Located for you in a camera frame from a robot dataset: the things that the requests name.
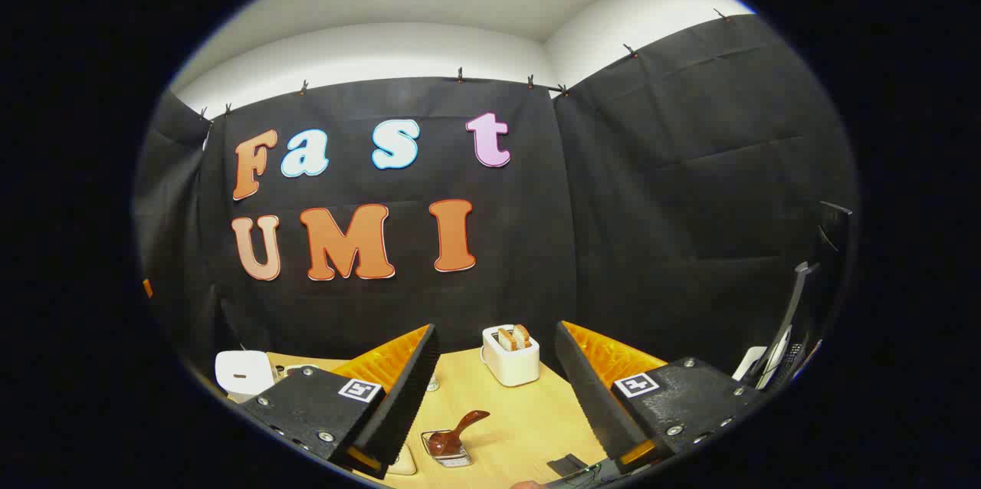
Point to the brown wooden spoon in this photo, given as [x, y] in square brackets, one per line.
[441, 443]

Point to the clear box of rice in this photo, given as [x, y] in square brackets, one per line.
[404, 464]

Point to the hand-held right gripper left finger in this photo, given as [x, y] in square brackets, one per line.
[398, 405]

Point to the clear chopstick holder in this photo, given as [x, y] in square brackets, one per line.
[460, 461]

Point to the white toaster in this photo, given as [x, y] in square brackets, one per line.
[513, 362]

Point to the toasted bread slice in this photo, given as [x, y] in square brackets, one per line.
[506, 339]
[522, 335]

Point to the black tape patch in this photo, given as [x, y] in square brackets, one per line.
[567, 464]

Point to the white rice cooker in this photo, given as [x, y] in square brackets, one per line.
[241, 374]

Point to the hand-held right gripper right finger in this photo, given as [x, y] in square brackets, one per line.
[594, 397]

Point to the black backdrop cloth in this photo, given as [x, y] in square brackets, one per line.
[613, 205]

